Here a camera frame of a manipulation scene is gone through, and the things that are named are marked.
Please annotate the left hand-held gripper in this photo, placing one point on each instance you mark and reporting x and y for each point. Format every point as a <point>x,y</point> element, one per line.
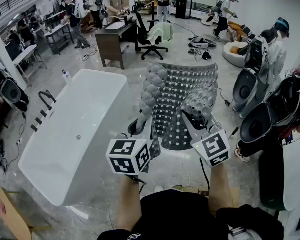
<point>120,147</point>

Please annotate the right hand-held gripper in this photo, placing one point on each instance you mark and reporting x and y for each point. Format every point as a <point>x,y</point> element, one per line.
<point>215,146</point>

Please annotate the grey perforated bath mat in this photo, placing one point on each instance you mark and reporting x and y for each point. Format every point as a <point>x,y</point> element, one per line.
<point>180,89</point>

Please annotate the person's left forearm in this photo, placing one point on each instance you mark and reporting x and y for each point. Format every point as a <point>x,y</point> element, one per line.
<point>128,204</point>

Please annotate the person's right forearm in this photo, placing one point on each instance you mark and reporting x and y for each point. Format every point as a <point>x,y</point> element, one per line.
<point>220,189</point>

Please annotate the metal bathtub drain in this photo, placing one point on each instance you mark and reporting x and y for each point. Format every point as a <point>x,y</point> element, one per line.
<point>78,137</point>

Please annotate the small black bag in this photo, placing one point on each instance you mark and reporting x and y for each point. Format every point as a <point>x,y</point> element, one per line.
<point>206,55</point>

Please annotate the white bathtub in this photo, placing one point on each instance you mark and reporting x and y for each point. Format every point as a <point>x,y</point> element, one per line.
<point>65,159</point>

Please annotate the white beanbag chair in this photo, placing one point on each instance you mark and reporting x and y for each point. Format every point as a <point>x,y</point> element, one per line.
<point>230,57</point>

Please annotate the brown wooden desk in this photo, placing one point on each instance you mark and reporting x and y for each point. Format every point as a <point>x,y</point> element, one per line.
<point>110,46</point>

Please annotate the white soap pump bottle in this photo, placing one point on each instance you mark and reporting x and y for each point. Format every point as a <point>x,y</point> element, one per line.
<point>66,77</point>

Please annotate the orange cushion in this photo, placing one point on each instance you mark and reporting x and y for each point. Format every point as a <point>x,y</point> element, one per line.
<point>234,49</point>

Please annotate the white and black wearable rig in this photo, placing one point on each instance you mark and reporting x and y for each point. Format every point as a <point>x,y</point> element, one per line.
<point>200,41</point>

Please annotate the black hand shower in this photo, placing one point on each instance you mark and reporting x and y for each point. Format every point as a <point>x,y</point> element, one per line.
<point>51,96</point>

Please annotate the black office chair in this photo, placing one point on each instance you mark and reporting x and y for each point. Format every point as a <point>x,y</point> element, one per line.
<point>142,34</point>

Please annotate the black bathtub knob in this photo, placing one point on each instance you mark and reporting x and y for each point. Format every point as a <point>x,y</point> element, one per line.
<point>34,128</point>
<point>38,121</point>
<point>43,113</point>

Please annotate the light green towel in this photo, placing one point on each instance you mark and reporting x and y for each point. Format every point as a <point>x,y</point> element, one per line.
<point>161,32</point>

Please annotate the black bathtub faucet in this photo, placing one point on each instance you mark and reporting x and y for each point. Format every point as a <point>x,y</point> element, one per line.
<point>44,101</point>

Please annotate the white curved board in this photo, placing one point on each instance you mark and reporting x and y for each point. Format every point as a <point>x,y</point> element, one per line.
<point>295,171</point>

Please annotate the white sink basin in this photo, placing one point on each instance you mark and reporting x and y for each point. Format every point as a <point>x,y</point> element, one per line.
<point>114,25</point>

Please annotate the black sink faucet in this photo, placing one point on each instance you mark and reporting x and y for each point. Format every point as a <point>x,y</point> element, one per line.
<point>126,20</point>

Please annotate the orange lounge chair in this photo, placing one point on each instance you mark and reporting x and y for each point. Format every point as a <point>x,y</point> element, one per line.
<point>236,29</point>

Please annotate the white power strip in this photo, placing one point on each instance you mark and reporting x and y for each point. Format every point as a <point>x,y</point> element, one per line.
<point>19,141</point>

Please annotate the black coat stand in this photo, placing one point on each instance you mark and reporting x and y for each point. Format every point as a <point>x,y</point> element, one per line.
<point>153,4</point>

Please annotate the black glass-door cabinet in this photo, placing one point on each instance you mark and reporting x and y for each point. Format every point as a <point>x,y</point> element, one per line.
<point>181,6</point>

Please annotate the white top table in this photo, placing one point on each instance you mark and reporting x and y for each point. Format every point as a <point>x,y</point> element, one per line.
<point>25,52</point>

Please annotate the black frame table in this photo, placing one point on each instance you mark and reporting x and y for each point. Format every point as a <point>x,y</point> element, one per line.
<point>55,31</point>

